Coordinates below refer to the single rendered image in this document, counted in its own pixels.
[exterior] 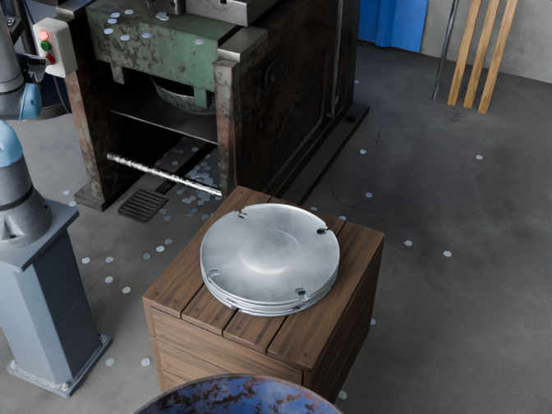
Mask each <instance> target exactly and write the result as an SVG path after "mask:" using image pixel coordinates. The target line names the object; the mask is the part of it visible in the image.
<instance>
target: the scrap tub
mask: <svg viewBox="0 0 552 414"><path fill-rule="evenodd" d="M133 414H343V413H342V412H341V411H340V410H339V409H338V408H336V407H335V406H334V405H333V404H332V403H331V402H329V401H328V400H326V399H325V398H323V397H321V396H320V395H319V394H317V393H315V392H313V391H311V390H309V389H307V388H305V387H303V386H300V385H299V384H295V383H293V382H291V381H288V380H285V379H280V378H277V377H273V376H268V375H257V374H246V373H234V374H222V375H211V376H208V377H204V378H200V379H195V380H192V381H190V382H186V383H184V384H181V385H178V386H177V387H174V388H172V389H169V390H168V391H166V392H164V393H161V394H160V395H159V396H157V397H156V398H153V399H152V400H150V401H149V402H147V403H146V404H145V405H144V406H142V407H141V408H139V409H138V410H137V411H135V412H134V413H133Z"/></svg>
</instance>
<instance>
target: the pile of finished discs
mask: <svg viewBox="0 0 552 414"><path fill-rule="evenodd" d="M326 228H328V227H327V226H326V225H325V222H324V221H323V220H321V219H320V218H318V217H317V216H315V215H313V214H312V213H310V212H308V211H305V210H303V209H300V208H297V207H294V206H291V205H281V204H259V205H250V206H246V207H245V209H242V210H241V213H239V212H238V211H237V212H235V210H234V211H232V212H230V213H228V214H226V215H224V216H223V217H222V218H220V219H219V220H218V221H216V222H215V223H214V224H213V225H212V226H211V227H210V229H209V230H208V231H207V233H206V234H205V236H204V238H203V241H202V243H201V247H200V265H201V272H202V276H203V279H204V281H205V284H206V286H207V288H208V289H209V290H210V291H211V292H212V294H213V295H214V296H215V297H216V298H217V299H218V300H220V301H221V302H222V303H223V304H225V305H226V306H229V307H231V308H233V309H234V310H235V309H236V308H240V309H239V311H240V312H242V313H246V314H248V315H257V316H267V317H272V316H283V315H290V314H294V313H297V312H299V311H303V310H305V309H307V308H309V307H311V306H313V305H314V304H315V303H317V302H318V301H320V300H321V299H322V298H323V297H324V296H325V295H326V294H327V293H328V292H329V290H330V289H331V285H334V282H335V280H336V278H337V274H338V264H339V245H338V240H337V238H336V237H335V235H334V233H333V231H330V230H328V231H326V230H325V229H326Z"/></svg>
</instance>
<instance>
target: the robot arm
mask: <svg viewBox="0 0 552 414"><path fill-rule="evenodd" d="M25 27H26V25H25V23H24V22H23V20H22V19H21V18H19V17H15V16H6V17H5V18H4V15H3V12H2V8H1V5H0V251H9V250H15V249H18V248H22V247H24V246H28V245H29V244H31V243H33V242H35V241H37V240H38V239H40V238H41V237H42V236H43V235H44V234H45V233H46V232H47V231H48V229H49V228H50V226H51V223H52V220H53V216H52V213H51V209H50V207H49V205H48V202H47V201H46V200H45V199H44V198H43V197H42V196H41V195H40V193H39V192H38V191H37V190H36V189H35V187H34V185H33V182H32V180H31V177H30V173H29V169H28V167H27V164H26V161H25V157H24V154H23V148H22V145H21V143H20V141H19V140H18V137H17V135H16V132H15V130H14V129H13V128H12V127H11V126H10V125H8V124H7V123H6V122H4V121H7V120H19V121H21V120H25V119H31V118H36V117H38V116H39V115H40V114H41V110H42V99H41V94H40V92H39V88H38V86H37V85H36V84H29V82H30V78H31V77H32V75H33V73H34V76H35V79H36V81H37V82H40V81H41V80H42V79H43V77H44V73H45V70H46V67H47V66H50V65H51V62H50V61H49V60H48V59H47V58H46V57H39V56H35V55H30V54H26V53H18V52H15V49H14V45H15V43H16V41H17V40H18V39H19V37H20V36H21V33H22V32H23V30H24V28H25Z"/></svg>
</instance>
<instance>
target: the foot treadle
mask: <svg viewBox="0 0 552 414"><path fill-rule="evenodd" d="M217 146H218V145H216V144H213V143H209V142H208V143H207V144H205V145H204V146H203V147H202V148H201V149H200V150H199V151H197V152H196V153H195V154H194V155H193V156H192V157H191V158H190V159H188V160H187V161H186V162H185V163H184V164H183V165H182V166H181V167H180V168H179V169H178V170H177V171H176V172H175V173H176V174H178V175H181V176H186V175H187V174H188V173H189V172H190V171H191V170H192V169H193V168H194V167H195V166H196V165H197V164H198V163H199V162H200V161H201V160H202V159H204V158H205V157H206V156H207V155H208V154H209V153H210V152H211V151H212V150H213V149H215V148H216V147H217ZM176 184H177V183H176V182H172V181H169V180H166V181H164V182H163V183H162V184H161V185H160V186H159V187H158V188H156V189H155V190H154V191H152V190H149V189H147V188H144V187H141V188H139V189H138V190H137V191H136V192H135V193H134V194H133V195H132V196H131V197H130V198H129V199H128V200H127V201H125V202H124V203H123V204H122V205H121V206H120V207H119V208H118V209H117V213H118V214H120V215H121V216H124V217H127V218H129V219H133V220H135V221H137V222H140V223H148V222H149V221H150V220H151V219H152V218H153V217H154V216H155V215H156V214H157V213H158V212H159V211H160V210H161V208H162V207H163V206H164V205H165V204H166V203H167V202H168V196H167V195H165V194H166V193H167V192H168V191H170V190H171V189H172V188H173V187H174V186H175V185H176Z"/></svg>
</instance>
